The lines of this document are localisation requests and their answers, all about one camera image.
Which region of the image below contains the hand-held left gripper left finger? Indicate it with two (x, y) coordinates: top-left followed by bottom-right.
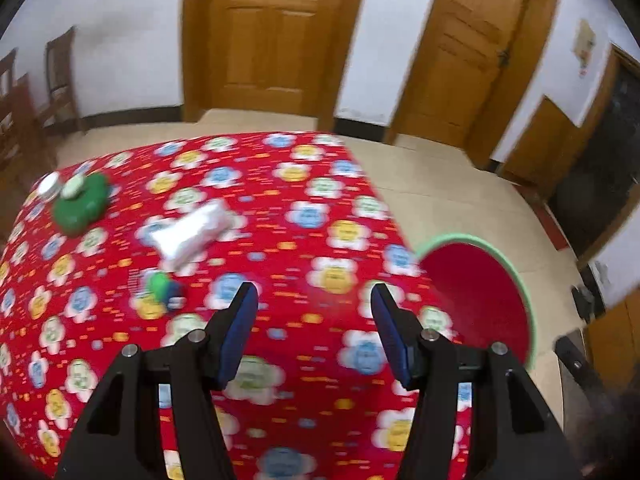
(52, 281), (260, 480)

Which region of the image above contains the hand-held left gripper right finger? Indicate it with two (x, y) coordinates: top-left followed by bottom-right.
(370, 282), (584, 480)

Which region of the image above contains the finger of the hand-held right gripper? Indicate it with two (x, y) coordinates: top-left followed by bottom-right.
(554, 335), (610, 411)

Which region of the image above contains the red basin with green rim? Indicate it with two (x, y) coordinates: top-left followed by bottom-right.
(414, 232), (537, 369)

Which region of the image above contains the wooden cupboard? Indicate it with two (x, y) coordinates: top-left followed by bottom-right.
(585, 290), (640, 392)

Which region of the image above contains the black floor object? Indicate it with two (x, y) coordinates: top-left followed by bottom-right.
(572, 282), (607, 322)

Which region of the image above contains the small green and blue object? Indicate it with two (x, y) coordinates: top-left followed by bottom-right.
(145, 270), (189, 312)

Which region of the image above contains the red smiley flower tablecloth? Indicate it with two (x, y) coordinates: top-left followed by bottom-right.
(0, 131), (501, 480)

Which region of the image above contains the white tissue packet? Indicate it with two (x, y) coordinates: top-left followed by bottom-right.
(150, 199), (232, 271)

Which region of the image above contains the dark glass door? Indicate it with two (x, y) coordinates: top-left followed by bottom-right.
(547, 42), (640, 269)

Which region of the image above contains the green flower-shaped container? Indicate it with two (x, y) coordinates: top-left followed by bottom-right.
(52, 171), (112, 236)

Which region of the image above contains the low wooden cabinet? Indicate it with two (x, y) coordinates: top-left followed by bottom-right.
(500, 95), (589, 202)

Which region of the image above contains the white jar with orange label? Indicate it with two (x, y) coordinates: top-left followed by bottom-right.
(37, 172), (62, 202)

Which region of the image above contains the large wooden chair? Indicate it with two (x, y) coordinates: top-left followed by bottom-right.
(0, 49), (57, 211)

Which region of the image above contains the wooden door with latch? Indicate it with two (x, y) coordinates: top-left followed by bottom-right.
(387, 0), (564, 169)

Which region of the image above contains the wooden panel door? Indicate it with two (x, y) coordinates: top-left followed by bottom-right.
(182, 0), (374, 132)

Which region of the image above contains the small wooden chair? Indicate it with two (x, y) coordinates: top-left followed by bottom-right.
(44, 26), (87, 137)

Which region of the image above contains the wall poster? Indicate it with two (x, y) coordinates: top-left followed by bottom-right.
(572, 19), (599, 79)

